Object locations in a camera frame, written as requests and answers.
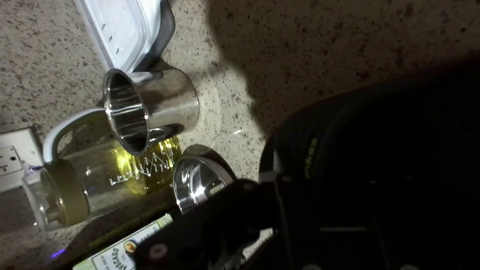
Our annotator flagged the white plastic tray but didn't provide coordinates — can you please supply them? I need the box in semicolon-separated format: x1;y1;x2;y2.
75;0;176;73

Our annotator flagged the glass oil pitcher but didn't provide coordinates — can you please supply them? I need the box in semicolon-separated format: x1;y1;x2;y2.
23;108;182;229

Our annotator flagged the white wall outlet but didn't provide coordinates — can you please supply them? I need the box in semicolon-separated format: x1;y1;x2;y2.
0;127;44;192

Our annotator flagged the small steel bowl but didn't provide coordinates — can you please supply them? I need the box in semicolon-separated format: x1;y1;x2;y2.
171;144;237;213

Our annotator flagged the dark wine bottle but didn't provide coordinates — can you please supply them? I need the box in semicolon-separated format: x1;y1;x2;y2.
50;207;180;270

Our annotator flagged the navy slipper green sole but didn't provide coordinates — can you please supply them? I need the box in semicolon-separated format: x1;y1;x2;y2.
260;60;480;270

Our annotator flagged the steel cup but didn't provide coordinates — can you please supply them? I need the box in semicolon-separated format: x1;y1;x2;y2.
104;67;200;156

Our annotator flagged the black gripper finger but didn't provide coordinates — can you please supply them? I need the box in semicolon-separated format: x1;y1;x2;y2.
144;180;276;270

